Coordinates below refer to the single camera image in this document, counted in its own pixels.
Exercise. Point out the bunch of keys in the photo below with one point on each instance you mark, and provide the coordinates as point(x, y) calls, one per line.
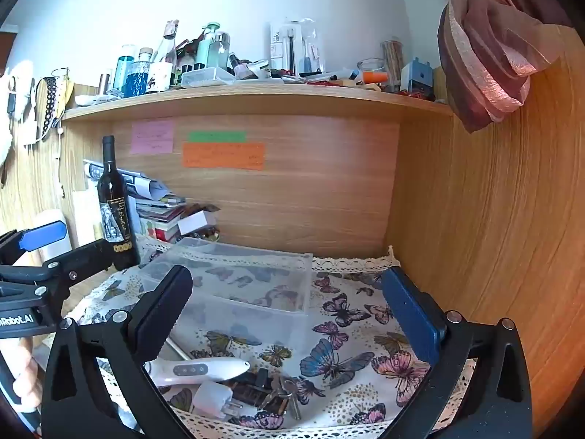
point(287, 393)

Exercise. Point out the white handheld device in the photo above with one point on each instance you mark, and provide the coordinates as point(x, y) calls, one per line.
point(192, 370)

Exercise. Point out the green sticky note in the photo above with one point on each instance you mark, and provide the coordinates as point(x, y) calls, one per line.
point(217, 136)

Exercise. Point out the yellow hanging item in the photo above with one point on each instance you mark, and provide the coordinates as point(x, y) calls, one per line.
point(66, 89)

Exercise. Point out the brown pink curtain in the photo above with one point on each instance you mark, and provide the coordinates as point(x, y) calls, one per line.
point(484, 55)

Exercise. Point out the tall jar of sticks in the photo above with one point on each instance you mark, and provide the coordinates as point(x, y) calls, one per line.
point(394, 61)

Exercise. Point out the stack of books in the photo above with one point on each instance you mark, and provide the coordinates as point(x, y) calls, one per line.
point(160, 219)

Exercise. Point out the clear plastic bottle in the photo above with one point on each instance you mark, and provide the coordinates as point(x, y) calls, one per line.
point(223, 50)

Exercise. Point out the teal glass bottle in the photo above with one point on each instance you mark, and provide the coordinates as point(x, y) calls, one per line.
point(121, 66)

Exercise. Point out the wooden shelf board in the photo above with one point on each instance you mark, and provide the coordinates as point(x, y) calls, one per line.
point(256, 96)

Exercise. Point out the person's left hand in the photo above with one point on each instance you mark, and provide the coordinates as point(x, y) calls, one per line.
point(27, 366)

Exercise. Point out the toothbrush blister package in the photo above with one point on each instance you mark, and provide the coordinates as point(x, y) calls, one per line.
point(292, 48)

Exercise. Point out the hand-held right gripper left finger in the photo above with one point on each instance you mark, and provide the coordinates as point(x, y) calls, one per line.
point(160, 315)

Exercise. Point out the clear plastic storage box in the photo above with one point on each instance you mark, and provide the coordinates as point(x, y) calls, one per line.
point(237, 302)

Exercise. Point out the orange sticky note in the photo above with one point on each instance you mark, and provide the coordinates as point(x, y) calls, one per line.
point(224, 155)

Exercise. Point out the small white box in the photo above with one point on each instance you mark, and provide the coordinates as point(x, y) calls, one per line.
point(196, 223)

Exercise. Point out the orange highlighter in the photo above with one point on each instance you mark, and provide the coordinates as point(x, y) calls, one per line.
point(375, 77)

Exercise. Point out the bowl of small bottles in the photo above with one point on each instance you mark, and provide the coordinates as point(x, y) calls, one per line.
point(210, 235)

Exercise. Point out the short glass jar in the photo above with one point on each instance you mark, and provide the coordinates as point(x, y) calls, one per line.
point(371, 65)

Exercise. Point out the tall glass bottle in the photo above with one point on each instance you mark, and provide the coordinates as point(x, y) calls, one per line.
point(163, 61)

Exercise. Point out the white fluffy cloth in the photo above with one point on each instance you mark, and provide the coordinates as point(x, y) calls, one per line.
point(13, 100)

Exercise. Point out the dark brown small case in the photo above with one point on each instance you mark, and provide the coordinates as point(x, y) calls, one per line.
point(249, 393)

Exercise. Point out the silver metal cylinder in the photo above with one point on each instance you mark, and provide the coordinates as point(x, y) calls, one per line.
point(178, 350)

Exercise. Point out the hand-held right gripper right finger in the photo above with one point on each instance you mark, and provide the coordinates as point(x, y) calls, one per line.
point(411, 315)

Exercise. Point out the rolled magazine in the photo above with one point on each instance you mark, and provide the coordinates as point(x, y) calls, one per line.
point(141, 183)

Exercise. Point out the white cup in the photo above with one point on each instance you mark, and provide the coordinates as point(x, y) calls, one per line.
point(52, 217)

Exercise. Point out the blue patterned bottle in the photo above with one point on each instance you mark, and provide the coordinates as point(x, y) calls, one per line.
point(138, 80)

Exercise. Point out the butterfly print tablecloth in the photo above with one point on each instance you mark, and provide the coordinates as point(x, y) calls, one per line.
point(356, 361)

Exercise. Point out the blue pencil sharpener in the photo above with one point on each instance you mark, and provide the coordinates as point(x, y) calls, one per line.
point(417, 77)

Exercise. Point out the clear plastic tray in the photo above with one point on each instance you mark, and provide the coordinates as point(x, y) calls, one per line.
point(208, 77)

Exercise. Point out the pink sticky note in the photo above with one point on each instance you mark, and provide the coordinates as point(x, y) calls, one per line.
point(151, 136)

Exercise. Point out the white charger plug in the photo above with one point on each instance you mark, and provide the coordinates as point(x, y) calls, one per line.
point(210, 398)

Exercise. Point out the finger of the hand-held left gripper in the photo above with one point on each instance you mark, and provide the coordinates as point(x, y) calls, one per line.
point(84, 258)
point(43, 234)

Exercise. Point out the green pump bottle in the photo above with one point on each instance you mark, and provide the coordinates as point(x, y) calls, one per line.
point(207, 50)

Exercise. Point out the white dish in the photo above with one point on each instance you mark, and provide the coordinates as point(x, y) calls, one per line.
point(86, 99)

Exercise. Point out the studded band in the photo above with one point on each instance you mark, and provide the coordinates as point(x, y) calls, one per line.
point(47, 105)

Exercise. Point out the copper metal cup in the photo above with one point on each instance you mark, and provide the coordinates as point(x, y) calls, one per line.
point(106, 83)

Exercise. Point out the dark wine bottle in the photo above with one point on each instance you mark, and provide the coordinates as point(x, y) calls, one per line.
point(114, 210)

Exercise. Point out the dark nail polish bottle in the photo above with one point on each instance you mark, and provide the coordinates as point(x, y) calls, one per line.
point(235, 63)

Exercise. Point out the white hanging adapter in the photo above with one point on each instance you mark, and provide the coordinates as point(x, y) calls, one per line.
point(30, 131)

